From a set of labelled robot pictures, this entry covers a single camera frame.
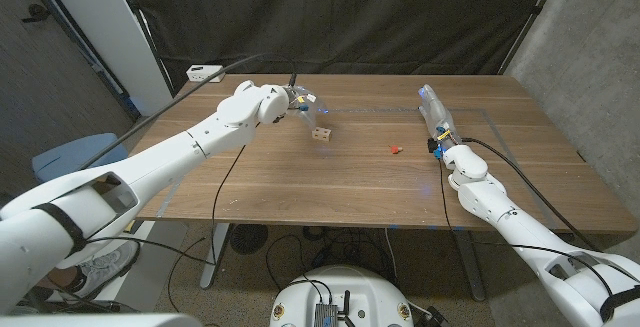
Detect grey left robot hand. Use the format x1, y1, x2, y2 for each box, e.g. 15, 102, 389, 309
282, 84, 331, 133

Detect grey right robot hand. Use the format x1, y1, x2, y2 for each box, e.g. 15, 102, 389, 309
418, 84, 460, 156

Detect black curtain backdrop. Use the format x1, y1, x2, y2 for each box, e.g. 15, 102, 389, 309
122, 0, 556, 93

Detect white power strip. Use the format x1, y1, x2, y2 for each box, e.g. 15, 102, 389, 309
185, 64, 226, 84

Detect grey table leg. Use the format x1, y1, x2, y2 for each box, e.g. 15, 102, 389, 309
452, 230, 487, 302
199, 222, 231, 290

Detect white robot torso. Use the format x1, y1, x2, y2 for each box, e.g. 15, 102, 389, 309
269, 265, 415, 327

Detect grey electronics box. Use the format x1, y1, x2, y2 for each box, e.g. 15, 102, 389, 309
313, 302, 340, 327

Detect blue stool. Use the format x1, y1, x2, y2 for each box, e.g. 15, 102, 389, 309
32, 132, 130, 184

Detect grey sneaker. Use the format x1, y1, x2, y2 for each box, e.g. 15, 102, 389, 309
74, 240, 141, 298

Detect person's bare leg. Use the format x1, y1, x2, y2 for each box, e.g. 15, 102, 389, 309
42, 266, 89, 296

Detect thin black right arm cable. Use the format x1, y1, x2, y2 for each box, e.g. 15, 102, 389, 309
437, 159, 616, 298

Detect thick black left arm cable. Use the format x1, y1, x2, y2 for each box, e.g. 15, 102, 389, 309
77, 52, 299, 171

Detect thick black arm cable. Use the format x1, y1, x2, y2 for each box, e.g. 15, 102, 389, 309
459, 137, 601, 253
77, 52, 299, 171

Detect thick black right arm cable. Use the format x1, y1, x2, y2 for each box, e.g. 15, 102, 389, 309
459, 137, 601, 253

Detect black curtain frame pole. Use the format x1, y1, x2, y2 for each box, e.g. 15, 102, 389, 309
497, 0, 569, 76
117, 0, 176, 98

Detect tangled black floor cables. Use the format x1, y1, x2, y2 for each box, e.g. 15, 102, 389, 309
264, 225, 396, 288

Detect white floor cable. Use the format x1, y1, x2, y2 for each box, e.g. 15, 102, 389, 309
383, 227, 399, 281

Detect black door handle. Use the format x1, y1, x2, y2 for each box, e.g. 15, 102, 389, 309
20, 4, 51, 23

